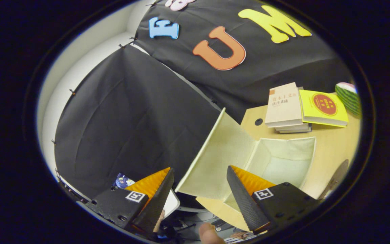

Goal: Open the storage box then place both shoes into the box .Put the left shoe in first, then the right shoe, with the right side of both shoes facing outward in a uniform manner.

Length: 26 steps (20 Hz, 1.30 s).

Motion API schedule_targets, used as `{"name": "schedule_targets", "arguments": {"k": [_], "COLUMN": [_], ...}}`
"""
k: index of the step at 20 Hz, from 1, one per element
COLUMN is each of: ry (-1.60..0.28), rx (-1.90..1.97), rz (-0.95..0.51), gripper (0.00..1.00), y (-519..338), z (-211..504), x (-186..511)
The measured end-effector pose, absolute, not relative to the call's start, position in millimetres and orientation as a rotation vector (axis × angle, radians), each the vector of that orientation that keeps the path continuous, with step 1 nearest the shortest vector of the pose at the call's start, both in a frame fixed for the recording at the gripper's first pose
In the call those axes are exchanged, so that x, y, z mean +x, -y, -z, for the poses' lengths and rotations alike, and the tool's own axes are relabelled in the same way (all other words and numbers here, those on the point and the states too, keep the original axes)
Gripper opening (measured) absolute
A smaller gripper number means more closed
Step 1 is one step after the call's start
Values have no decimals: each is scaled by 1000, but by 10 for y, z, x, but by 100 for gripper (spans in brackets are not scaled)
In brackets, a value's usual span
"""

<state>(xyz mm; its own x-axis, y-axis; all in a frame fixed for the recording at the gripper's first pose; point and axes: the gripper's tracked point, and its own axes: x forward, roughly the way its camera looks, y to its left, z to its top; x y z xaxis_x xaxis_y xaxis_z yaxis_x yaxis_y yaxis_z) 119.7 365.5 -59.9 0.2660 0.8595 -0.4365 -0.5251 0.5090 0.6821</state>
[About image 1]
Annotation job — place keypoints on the white board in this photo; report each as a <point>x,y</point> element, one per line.
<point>172,203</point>

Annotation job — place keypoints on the grey book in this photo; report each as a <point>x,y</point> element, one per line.
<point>295,129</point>

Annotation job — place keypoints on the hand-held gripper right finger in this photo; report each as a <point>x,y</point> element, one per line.
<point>244,203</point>

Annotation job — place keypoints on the watermelon slice plush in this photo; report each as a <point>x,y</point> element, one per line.
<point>350,98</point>

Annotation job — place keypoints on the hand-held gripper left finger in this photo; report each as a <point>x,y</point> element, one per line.
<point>159,203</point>

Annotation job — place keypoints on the beige book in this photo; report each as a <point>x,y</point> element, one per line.
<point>283,105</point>

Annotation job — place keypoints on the yellow book red emblem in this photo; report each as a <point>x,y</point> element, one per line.
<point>323,108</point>

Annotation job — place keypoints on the blue printed packet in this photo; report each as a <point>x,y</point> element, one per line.
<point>123,181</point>

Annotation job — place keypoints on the cream fabric storage box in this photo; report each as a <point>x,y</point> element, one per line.
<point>222,152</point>

